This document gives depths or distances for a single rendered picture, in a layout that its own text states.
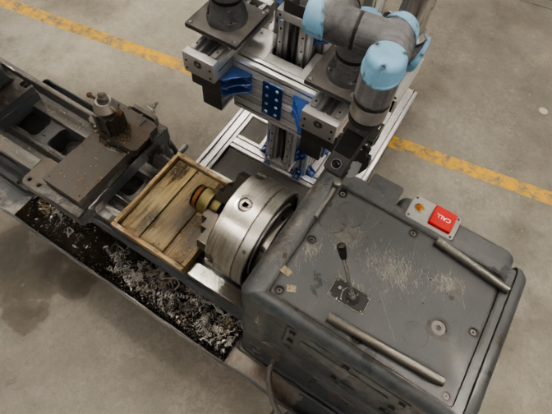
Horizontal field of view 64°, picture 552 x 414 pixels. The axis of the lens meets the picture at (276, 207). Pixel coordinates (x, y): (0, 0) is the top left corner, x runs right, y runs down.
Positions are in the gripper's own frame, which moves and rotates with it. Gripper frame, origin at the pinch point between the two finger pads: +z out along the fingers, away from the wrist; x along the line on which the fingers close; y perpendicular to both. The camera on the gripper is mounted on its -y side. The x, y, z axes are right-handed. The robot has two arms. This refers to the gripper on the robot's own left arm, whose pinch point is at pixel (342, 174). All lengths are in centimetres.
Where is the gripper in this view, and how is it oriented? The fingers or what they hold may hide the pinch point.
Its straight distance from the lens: 106.7
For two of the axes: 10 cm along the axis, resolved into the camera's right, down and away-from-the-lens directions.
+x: -8.5, -4.8, 2.0
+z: -0.6, 4.7, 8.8
